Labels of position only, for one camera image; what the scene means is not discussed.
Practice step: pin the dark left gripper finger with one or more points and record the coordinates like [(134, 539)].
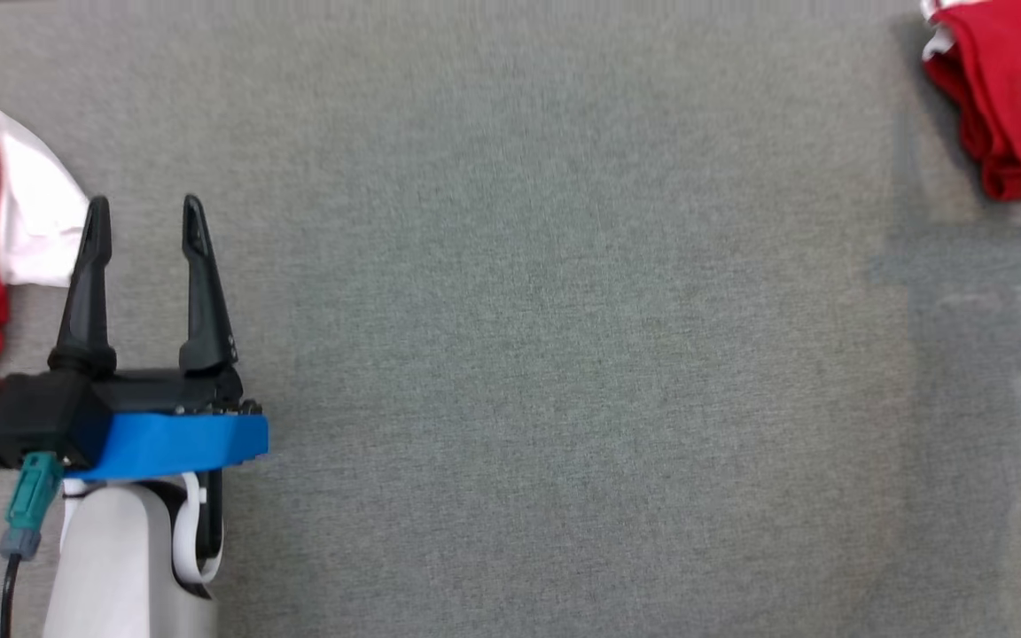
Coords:
[(89, 292), (205, 301)]

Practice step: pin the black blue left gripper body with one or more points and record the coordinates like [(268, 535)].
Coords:
[(183, 443)]

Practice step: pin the red shorts white stripe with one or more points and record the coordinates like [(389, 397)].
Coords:
[(1016, 89)]

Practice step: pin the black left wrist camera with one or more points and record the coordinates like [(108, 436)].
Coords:
[(50, 416)]

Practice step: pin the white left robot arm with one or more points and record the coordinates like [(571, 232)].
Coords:
[(112, 567)]

